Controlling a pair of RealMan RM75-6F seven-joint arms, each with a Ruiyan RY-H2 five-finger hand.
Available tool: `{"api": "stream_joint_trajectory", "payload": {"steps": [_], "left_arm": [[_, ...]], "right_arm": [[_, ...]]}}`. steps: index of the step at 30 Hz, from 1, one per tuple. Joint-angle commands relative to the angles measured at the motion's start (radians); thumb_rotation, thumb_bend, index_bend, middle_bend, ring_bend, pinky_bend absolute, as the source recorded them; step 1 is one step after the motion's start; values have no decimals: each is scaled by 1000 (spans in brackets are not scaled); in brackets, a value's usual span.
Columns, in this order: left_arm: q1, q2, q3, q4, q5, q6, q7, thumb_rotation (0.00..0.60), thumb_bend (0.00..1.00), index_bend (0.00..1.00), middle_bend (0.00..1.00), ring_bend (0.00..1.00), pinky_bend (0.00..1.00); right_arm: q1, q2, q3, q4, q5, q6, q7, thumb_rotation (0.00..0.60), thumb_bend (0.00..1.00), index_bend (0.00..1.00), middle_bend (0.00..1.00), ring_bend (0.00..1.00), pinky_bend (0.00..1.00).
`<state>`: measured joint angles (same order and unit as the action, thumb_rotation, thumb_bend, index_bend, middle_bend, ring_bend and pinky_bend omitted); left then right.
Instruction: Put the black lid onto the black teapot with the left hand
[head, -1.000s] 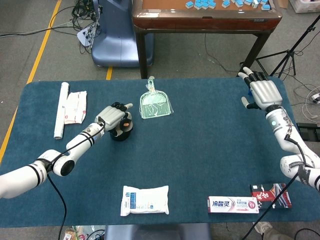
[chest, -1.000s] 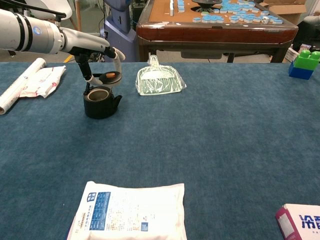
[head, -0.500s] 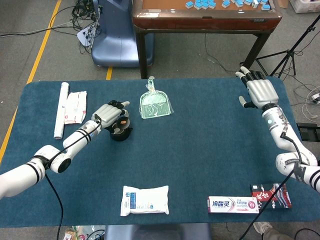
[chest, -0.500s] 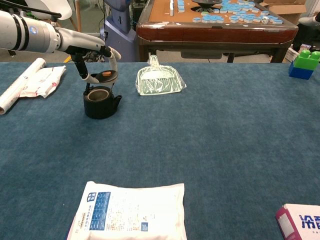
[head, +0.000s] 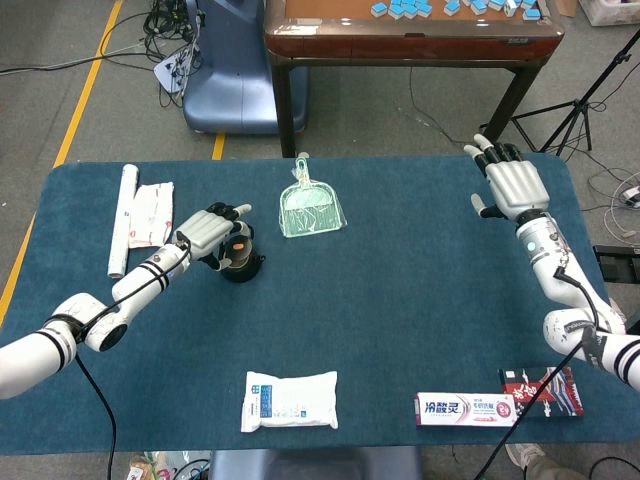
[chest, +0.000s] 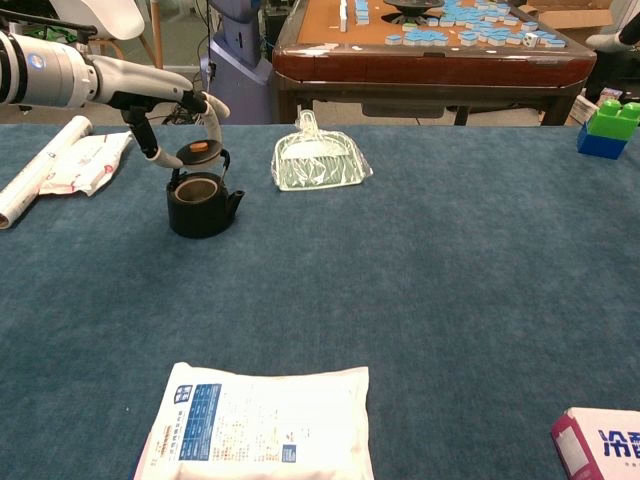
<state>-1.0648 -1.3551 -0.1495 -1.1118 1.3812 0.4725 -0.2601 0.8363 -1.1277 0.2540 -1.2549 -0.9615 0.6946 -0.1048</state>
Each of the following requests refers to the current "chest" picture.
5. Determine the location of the white red printed packet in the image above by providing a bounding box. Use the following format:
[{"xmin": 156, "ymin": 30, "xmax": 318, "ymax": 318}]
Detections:
[{"xmin": 38, "ymin": 130, "xmax": 134, "ymax": 197}]

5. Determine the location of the green toy block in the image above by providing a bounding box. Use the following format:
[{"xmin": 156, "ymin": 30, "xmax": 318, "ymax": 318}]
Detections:
[{"xmin": 586, "ymin": 98, "xmax": 640, "ymax": 141}]

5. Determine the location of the black cast iron teapot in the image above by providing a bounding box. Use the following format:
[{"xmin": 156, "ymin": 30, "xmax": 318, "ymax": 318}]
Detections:
[{"xmin": 165, "ymin": 148, "xmax": 247, "ymax": 240}]

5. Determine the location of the white chair with wooden legs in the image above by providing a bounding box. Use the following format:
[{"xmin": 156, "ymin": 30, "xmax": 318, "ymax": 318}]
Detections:
[{"xmin": 48, "ymin": 0, "xmax": 166, "ymax": 70}]

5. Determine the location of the brown mahjong table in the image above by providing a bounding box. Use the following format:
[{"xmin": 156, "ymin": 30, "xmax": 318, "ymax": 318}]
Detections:
[{"xmin": 271, "ymin": 0, "xmax": 598, "ymax": 126}]

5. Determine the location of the cardboard box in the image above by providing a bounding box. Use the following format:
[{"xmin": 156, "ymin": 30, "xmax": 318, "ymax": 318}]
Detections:
[{"xmin": 519, "ymin": 0, "xmax": 631, "ymax": 51}]

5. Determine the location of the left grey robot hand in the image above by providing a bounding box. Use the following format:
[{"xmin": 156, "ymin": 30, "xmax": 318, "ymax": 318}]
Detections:
[{"xmin": 89, "ymin": 54, "xmax": 231, "ymax": 169}]

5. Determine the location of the blue toy block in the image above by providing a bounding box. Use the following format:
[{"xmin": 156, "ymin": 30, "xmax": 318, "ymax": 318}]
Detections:
[{"xmin": 576, "ymin": 121, "xmax": 630, "ymax": 161}]

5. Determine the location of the black lid with orange knob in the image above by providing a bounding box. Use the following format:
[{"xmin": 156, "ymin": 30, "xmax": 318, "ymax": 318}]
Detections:
[{"xmin": 175, "ymin": 139, "xmax": 223, "ymax": 167}]

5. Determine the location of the tangle of floor cables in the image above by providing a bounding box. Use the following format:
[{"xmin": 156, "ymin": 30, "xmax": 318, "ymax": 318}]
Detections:
[{"xmin": 160, "ymin": 102, "xmax": 206, "ymax": 125}]

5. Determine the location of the clear plastic dustpan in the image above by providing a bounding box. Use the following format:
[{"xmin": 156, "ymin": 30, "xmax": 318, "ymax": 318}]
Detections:
[{"xmin": 271, "ymin": 109, "xmax": 375, "ymax": 193}]

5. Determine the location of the white paper roll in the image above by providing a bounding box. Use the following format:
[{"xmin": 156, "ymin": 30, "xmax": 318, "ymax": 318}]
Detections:
[{"xmin": 0, "ymin": 115, "xmax": 94, "ymax": 231}]

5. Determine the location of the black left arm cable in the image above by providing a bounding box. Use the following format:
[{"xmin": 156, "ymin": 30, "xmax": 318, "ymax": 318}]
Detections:
[{"xmin": 0, "ymin": 10, "xmax": 99, "ymax": 37}]

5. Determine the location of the purple blue robot base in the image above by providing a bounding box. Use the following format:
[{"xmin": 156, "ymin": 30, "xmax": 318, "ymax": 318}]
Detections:
[{"xmin": 199, "ymin": 0, "xmax": 275, "ymax": 125}]

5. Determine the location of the white pouch with blue label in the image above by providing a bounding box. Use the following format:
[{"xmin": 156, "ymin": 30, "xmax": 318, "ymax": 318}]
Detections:
[{"xmin": 132, "ymin": 361, "xmax": 376, "ymax": 480}]

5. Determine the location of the white pink toothpaste box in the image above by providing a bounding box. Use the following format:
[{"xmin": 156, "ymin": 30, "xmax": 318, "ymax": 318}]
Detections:
[{"xmin": 550, "ymin": 406, "xmax": 640, "ymax": 480}]

